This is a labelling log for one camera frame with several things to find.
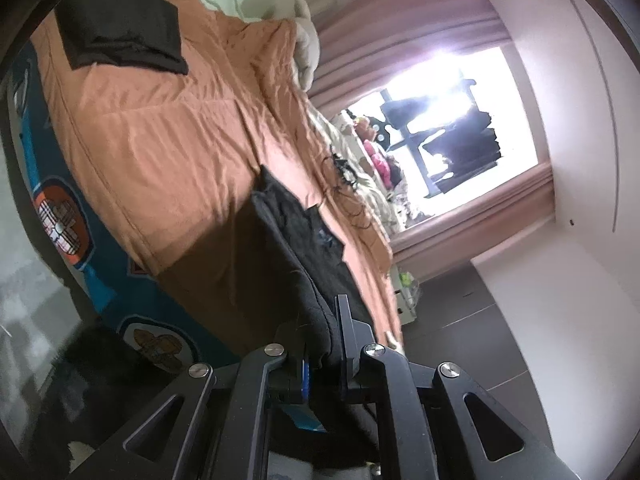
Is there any beige quilt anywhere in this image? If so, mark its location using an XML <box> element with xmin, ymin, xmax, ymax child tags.
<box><xmin>305</xmin><ymin>105</ymin><xmax>406</xmax><ymax>233</ymax></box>

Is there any pile of patterned clothes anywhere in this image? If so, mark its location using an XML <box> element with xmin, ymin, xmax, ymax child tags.
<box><xmin>385</xmin><ymin>180</ymin><xmax>431</xmax><ymax>226</ymax></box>

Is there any dark hanging jacket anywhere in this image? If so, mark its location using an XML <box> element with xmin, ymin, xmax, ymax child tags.
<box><xmin>380</xmin><ymin>100</ymin><xmax>432</xmax><ymax>127</ymax></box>

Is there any pink curtain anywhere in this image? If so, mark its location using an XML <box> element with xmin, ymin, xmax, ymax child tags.
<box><xmin>390</xmin><ymin>165</ymin><xmax>556</xmax><ymax>281</ymax></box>
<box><xmin>300</xmin><ymin>0</ymin><xmax>511</xmax><ymax>111</ymax></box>

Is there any black cable on bed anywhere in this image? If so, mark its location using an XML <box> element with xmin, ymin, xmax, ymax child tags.
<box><xmin>320</xmin><ymin>152</ymin><xmax>381</xmax><ymax>231</ymax></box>

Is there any black button shirt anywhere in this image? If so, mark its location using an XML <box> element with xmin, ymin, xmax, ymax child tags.
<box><xmin>250</xmin><ymin>164</ymin><xmax>396</xmax><ymax>480</ymax></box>

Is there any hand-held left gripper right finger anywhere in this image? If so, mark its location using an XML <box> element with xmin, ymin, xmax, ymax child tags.
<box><xmin>335</xmin><ymin>295</ymin><xmax>576</xmax><ymax>480</ymax></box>

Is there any white nightstand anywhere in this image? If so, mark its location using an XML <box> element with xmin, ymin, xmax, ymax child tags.
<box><xmin>392</xmin><ymin>265</ymin><xmax>423</xmax><ymax>326</ymax></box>

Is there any folded black garment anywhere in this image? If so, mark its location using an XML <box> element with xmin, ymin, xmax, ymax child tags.
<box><xmin>54</xmin><ymin>0</ymin><xmax>190</xmax><ymax>75</ymax></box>

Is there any brown plush toy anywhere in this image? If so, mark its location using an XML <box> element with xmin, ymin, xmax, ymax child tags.
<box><xmin>352</xmin><ymin>116</ymin><xmax>381</xmax><ymax>141</ymax></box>

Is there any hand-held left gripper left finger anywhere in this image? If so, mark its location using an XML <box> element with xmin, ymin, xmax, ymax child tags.
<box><xmin>65</xmin><ymin>324</ymin><xmax>314</xmax><ymax>480</ymax></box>

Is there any teal printed bed sheet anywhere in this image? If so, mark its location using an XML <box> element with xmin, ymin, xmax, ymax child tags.
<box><xmin>10</xmin><ymin>42</ymin><xmax>241</xmax><ymax>376</ymax></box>

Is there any orange-brown blanket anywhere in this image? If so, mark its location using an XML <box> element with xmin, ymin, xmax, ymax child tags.
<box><xmin>35</xmin><ymin>0</ymin><xmax>406</xmax><ymax>361</ymax></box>

